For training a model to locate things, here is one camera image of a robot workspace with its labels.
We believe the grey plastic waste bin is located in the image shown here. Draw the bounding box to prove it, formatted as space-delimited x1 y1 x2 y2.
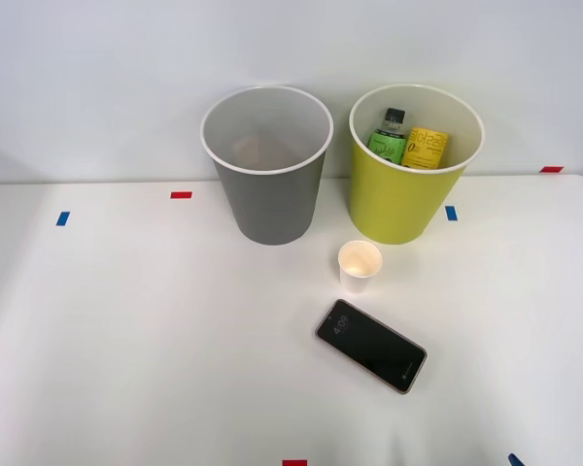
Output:
198 84 335 247

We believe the yellow drink can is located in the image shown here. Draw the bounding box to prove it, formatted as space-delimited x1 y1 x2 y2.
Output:
400 125 450 171

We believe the black smartphone with pink case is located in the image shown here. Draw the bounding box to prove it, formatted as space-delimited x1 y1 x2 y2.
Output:
314 298 429 396

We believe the green bottle with black cap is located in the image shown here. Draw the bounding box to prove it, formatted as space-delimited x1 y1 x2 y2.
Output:
367 107 409 165

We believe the small white paper cup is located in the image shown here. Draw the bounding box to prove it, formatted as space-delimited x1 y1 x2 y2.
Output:
337 240 384 296

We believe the yellow-green plastic waste bin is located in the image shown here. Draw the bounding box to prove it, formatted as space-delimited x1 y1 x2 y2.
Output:
348 83 487 246

